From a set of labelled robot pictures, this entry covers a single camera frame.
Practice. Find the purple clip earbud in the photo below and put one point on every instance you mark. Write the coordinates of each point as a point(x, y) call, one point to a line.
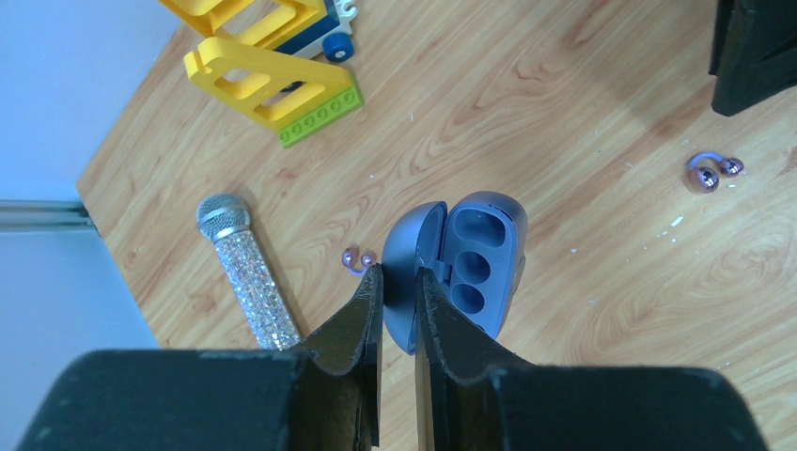
point(357, 263)
point(705, 168)

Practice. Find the purple-grey earbud charging case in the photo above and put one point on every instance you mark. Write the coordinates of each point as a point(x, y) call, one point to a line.
point(476, 251)

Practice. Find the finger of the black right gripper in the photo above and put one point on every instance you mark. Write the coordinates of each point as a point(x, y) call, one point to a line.
point(753, 55)

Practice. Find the yellow toy block tower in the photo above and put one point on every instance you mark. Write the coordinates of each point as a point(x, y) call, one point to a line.
point(286, 94)

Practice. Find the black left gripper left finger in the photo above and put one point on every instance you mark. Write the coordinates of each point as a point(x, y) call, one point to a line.
point(320, 394)

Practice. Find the silver glitter microphone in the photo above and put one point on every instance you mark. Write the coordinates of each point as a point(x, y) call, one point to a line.
point(224, 219)

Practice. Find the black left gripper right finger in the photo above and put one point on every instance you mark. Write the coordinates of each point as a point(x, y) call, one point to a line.
point(474, 394)

